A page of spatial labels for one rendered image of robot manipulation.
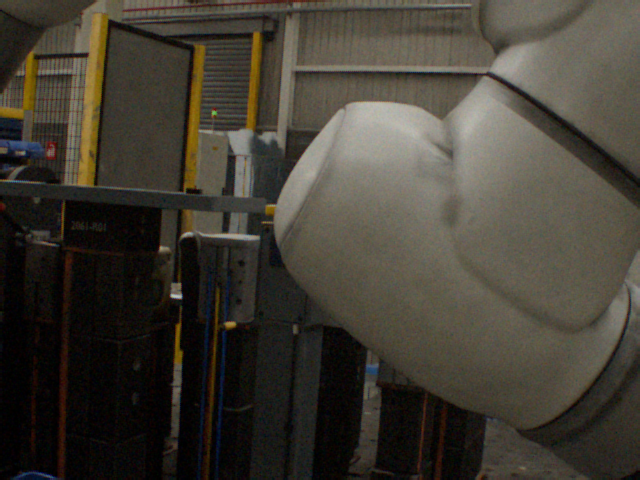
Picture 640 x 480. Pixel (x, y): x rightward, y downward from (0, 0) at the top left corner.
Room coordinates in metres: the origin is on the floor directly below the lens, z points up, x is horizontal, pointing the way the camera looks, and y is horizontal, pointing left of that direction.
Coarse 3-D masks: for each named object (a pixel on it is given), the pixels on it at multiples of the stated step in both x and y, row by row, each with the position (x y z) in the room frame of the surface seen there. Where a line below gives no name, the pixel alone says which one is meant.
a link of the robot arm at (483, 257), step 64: (384, 128) 0.36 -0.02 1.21; (448, 128) 0.38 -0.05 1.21; (512, 128) 0.35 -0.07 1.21; (320, 192) 0.35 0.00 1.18; (384, 192) 0.35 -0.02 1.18; (448, 192) 0.35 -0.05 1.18; (512, 192) 0.34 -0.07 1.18; (576, 192) 0.34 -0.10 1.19; (320, 256) 0.36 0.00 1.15; (384, 256) 0.35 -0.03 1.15; (448, 256) 0.34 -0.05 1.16; (512, 256) 0.34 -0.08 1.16; (576, 256) 0.35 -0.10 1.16; (384, 320) 0.36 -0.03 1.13; (448, 320) 0.35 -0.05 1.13; (512, 320) 0.35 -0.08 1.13; (576, 320) 0.35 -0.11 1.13; (448, 384) 0.37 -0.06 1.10; (512, 384) 0.36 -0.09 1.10; (576, 384) 0.36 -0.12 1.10
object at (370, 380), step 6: (366, 366) 3.17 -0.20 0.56; (372, 366) 3.16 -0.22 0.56; (366, 372) 3.17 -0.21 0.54; (372, 372) 3.15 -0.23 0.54; (366, 378) 3.66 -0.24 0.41; (372, 378) 3.67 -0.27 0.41; (366, 384) 3.59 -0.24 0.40; (372, 384) 3.58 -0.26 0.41; (378, 390) 4.30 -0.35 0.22; (378, 396) 3.84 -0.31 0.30; (492, 420) 3.42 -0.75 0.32; (498, 420) 4.06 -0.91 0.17
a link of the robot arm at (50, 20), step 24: (0, 0) 0.77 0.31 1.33; (24, 0) 0.77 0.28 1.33; (48, 0) 0.78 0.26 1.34; (72, 0) 0.79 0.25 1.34; (96, 0) 0.82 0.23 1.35; (0, 24) 0.79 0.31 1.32; (24, 24) 0.80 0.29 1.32; (48, 24) 0.81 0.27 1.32; (0, 48) 0.81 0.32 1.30; (24, 48) 0.83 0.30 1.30; (0, 72) 0.83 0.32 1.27
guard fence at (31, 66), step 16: (32, 64) 5.74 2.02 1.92; (16, 80) 5.83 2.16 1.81; (32, 80) 5.75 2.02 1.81; (80, 80) 5.57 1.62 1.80; (32, 96) 5.76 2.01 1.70; (32, 112) 5.77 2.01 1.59; (64, 112) 5.62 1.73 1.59; (32, 128) 5.78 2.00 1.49; (48, 144) 5.67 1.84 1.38; (64, 160) 5.61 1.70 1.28
